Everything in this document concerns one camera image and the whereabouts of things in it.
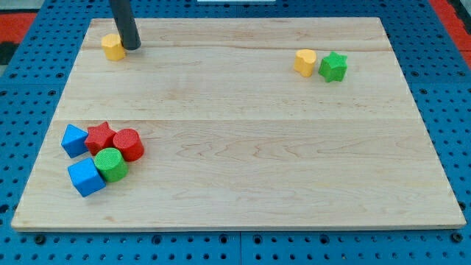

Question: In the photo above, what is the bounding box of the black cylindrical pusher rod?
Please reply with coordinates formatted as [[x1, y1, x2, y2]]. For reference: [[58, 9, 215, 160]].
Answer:
[[109, 0, 141, 51]]

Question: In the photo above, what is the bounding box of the yellow hexagon block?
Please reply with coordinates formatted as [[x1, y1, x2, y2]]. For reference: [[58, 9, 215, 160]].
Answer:
[[101, 34, 126, 61]]

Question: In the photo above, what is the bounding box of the red star block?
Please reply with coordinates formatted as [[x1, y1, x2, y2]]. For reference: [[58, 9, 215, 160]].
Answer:
[[85, 121, 116, 156]]

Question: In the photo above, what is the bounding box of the red cylinder block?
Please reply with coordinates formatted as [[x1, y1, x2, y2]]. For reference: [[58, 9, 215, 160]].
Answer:
[[113, 128, 144, 162]]

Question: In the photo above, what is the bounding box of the blue triangle block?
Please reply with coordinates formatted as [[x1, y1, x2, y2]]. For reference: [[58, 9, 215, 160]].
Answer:
[[61, 124, 88, 158]]

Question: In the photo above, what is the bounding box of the green cylinder block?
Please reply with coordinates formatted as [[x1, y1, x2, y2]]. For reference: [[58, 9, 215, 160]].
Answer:
[[94, 147, 129, 183]]

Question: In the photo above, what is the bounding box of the light wooden board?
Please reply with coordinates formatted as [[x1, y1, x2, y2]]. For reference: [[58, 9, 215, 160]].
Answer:
[[11, 17, 466, 232]]

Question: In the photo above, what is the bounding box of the blue cube block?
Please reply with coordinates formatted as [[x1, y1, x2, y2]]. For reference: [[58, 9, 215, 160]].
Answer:
[[67, 158, 106, 197]]

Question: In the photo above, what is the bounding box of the yellow heart block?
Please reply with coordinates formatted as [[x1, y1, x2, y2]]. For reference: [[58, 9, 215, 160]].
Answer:
[[293, 49, 317, 77]]

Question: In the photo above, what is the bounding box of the green star block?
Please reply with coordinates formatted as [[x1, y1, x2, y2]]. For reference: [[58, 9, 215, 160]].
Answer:
[[318, 52, 347, 82]]

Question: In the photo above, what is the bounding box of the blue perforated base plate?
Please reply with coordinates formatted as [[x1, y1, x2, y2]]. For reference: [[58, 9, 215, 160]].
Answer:
[[1, 1, 470, 264]]

